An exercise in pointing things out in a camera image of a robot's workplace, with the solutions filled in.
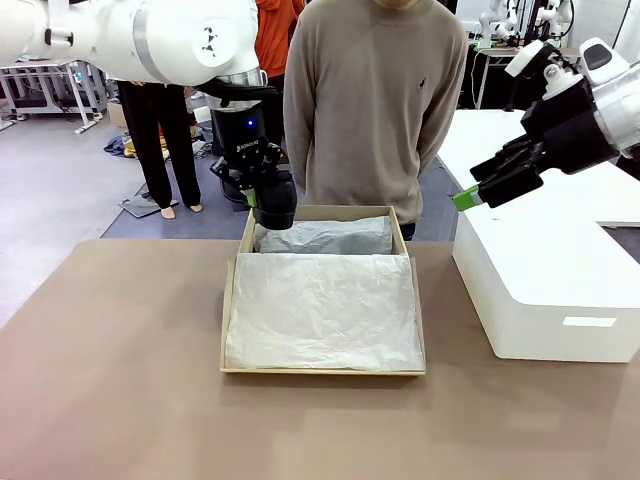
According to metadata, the background lab table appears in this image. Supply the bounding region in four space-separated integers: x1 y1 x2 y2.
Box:
462 41 527 112

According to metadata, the bystander in orange top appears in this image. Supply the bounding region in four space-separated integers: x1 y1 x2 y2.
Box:
253 0 307 151

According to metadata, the person in beige sweater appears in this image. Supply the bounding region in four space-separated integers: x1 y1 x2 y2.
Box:
282 0 470 242

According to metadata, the bystander in cream jacket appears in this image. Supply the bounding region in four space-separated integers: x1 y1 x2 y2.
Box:
115 78 205 220

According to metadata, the large white tissue sheet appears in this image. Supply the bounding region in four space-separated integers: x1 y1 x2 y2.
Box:
224 251 426 372

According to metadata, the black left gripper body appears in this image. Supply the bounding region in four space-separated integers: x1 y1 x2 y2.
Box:
208 101 275 164

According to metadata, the grey background workbench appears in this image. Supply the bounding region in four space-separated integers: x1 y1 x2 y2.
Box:
0 60 110 135

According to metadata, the pile of clothes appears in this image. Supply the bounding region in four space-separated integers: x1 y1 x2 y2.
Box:
102 133 172 162

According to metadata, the white rectangular label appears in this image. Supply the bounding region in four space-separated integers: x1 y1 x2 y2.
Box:
562 316 618 329

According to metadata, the white table block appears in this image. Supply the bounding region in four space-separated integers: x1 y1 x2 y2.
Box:
435 109 640 365

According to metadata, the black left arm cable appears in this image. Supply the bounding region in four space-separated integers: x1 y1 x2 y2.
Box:
193 78 279 108

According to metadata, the brown cardboard shoe box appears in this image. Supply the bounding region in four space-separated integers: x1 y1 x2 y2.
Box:
218 203 429 377

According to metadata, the grey flat floor board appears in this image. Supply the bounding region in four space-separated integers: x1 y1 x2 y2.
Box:
118 193 180 219

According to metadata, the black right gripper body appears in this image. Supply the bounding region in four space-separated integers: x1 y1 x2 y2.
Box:
519 75 622 176

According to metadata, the small cardboard carton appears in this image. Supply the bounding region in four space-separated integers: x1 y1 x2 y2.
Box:
106 101 130 130

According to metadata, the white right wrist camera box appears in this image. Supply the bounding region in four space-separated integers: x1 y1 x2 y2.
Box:
504 39 546 78

